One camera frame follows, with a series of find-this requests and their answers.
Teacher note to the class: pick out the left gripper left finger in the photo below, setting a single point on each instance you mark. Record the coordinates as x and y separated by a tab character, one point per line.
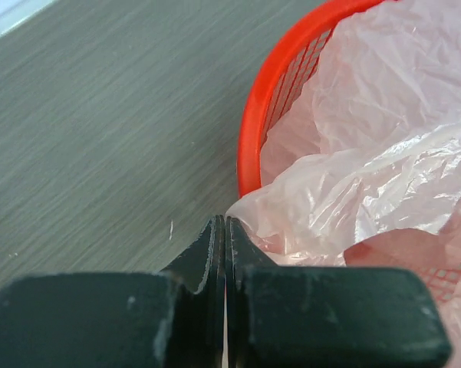
170	318

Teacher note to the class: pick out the pink plastic trash bag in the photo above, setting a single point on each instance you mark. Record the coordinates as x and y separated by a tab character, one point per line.
370	151

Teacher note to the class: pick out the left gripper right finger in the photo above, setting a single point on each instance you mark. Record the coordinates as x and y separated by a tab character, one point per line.
286	316

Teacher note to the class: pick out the red mesh trash bin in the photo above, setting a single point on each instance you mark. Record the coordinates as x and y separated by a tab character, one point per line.
291	62

